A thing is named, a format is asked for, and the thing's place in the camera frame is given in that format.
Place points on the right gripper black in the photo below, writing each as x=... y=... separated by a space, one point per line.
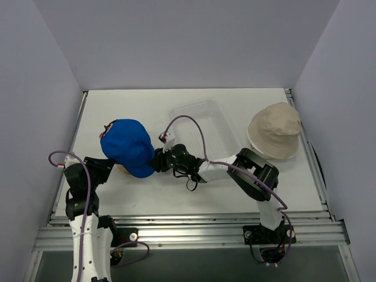
x=159 y=160

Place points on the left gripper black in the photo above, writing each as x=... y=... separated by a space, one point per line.
x=98 y=165

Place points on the blue baseball cap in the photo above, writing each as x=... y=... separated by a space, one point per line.
x=129 y=144

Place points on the white bucket hat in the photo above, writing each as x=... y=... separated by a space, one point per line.
x=280 y=150

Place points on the beige bucket hat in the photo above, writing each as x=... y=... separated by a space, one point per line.
x=276 y=122

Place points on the pink baseball cap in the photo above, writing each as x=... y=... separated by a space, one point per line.
x=106 y=129

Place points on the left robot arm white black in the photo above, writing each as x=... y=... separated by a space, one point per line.
x=92 y=234

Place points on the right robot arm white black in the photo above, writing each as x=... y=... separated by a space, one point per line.
x=254 y=175

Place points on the wooden mushroom hat stand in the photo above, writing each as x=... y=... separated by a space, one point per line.
x=122 y=169

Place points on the white plastic basket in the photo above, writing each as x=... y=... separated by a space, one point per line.
x=210 y=130

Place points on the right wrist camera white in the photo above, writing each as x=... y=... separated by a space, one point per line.
x=168 y=140

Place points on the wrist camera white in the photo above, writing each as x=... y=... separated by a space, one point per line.
x=68 y=161
x=168 y=140

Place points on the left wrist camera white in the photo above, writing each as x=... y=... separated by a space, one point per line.
x=68 y=161

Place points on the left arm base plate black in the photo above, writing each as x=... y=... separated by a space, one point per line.
x=127 y=235

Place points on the aluminium frame rail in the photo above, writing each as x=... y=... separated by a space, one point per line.
x=165 y=213

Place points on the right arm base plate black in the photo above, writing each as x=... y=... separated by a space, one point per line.
x=260 y=235

